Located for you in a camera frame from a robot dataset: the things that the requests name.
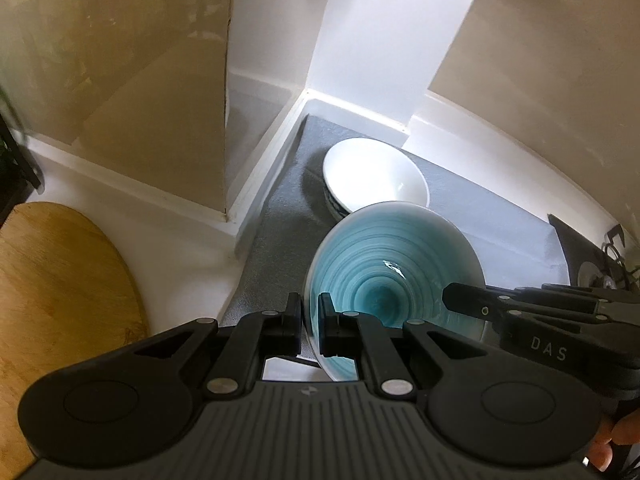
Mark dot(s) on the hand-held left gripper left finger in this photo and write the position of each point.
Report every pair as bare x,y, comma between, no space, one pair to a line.
292,330

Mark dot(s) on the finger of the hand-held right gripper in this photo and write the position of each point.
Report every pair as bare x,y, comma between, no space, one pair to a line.
465,301
575,292

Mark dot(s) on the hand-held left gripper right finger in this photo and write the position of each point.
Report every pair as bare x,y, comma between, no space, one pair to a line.
330,330

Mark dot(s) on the teal ribbed bowl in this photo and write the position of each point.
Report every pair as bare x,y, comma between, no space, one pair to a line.
390,270

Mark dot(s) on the white bowl with blue band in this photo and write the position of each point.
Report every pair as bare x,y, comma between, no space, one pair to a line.
375,170

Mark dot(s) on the person's right hand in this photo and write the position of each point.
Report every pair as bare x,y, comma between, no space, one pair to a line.
625,430

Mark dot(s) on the metal stove burner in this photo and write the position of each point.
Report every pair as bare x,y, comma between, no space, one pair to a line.
592,277

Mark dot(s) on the black gas stove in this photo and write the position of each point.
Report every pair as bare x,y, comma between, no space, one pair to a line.
570,245

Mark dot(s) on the black pan support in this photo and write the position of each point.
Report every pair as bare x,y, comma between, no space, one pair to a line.
614,235

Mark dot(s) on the grey mat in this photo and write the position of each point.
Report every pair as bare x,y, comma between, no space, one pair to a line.
500,230

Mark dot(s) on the wooden cutting board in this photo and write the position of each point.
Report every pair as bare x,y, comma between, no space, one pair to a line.
60,280

